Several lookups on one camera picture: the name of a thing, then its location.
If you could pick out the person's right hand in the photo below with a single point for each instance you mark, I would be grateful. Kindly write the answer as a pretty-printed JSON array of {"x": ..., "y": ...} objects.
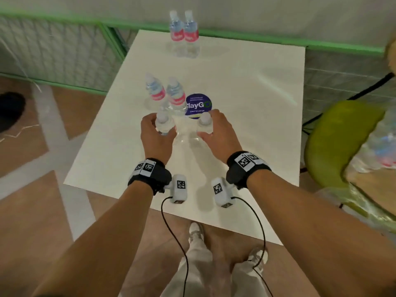
[{"x": 224, "y": 142}]

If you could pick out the person's left hand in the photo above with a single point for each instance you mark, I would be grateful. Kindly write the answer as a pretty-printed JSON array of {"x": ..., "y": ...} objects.
[{"x": 154, "y": 145}]

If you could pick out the pack of water bottles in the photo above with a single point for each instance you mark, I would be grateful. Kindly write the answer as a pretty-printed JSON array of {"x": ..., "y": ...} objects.
[{"x": 380, "y": 148}]

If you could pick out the person's left forearm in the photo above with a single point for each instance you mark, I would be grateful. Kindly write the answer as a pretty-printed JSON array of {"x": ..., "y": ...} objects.
[{"x": 102, "y": 244}]

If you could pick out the person's right forearm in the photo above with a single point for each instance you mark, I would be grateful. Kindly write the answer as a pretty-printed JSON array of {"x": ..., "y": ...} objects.
[{"x": 309, "y": 228}]

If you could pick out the person's beige trousers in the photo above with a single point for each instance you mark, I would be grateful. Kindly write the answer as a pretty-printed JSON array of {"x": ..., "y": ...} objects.
[{"x": 198, "y": 269}]

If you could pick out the white table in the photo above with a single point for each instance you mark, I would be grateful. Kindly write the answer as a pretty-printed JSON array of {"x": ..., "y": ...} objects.
[{"x": 247, "y": 120}]

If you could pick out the purple round sticker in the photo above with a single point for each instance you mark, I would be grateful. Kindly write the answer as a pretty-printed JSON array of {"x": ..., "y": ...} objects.
[{"x": 198, "y": 100}]

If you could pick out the white sneaker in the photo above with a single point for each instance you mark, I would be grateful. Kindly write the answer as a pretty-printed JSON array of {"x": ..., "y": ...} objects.
[
  {"x": 195, "y": 231},
  {"x": 259, "y": 255}
]

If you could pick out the green chair wooden backrest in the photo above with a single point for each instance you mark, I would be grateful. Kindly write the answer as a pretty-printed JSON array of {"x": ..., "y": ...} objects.
[{"x": 334, "y": 142}]

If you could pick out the green framed mesh fence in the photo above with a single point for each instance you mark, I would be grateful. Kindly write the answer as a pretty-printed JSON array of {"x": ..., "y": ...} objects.
[{"x": 62, "y": 52}]

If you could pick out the black round stool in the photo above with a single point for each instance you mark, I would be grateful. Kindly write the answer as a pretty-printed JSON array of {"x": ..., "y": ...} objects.
[{"x": 10, "y": 111}]

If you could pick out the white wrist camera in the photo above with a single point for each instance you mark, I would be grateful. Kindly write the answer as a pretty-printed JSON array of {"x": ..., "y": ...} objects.
[
  {"x": 179, "y": 188},
  {"x": 221, "y": 194}
]

